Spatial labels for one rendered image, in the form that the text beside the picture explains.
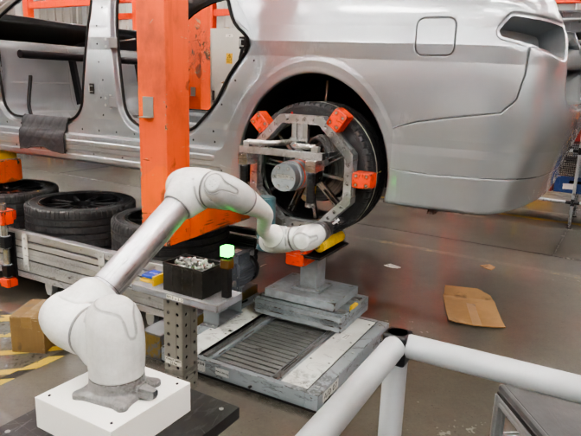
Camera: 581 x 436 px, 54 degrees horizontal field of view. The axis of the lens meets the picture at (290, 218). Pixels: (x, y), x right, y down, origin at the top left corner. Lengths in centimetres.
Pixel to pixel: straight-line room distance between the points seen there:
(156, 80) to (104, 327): 128
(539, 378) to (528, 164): 197
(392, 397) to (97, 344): 109
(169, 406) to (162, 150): 123
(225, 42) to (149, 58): 504
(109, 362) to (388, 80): 165
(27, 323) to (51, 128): 148
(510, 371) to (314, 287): 236
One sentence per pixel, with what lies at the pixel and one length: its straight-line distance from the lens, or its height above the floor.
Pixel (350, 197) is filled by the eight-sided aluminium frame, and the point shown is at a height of 77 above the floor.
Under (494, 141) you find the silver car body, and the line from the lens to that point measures 248.
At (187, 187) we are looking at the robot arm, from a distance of 197.
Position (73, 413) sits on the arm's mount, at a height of 40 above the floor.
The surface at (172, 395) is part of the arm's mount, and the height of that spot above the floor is 39.
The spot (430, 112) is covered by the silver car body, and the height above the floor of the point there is 116.
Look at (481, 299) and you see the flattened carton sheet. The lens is 370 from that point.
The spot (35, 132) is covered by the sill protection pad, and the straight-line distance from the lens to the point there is 404.
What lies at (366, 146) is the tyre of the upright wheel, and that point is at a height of 99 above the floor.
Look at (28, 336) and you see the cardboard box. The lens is 295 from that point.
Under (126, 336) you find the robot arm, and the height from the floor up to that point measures 59.
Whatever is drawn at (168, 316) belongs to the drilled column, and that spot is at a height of 33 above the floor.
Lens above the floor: 127
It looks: 13 degrees down
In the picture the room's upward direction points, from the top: 2 degrees clockwise
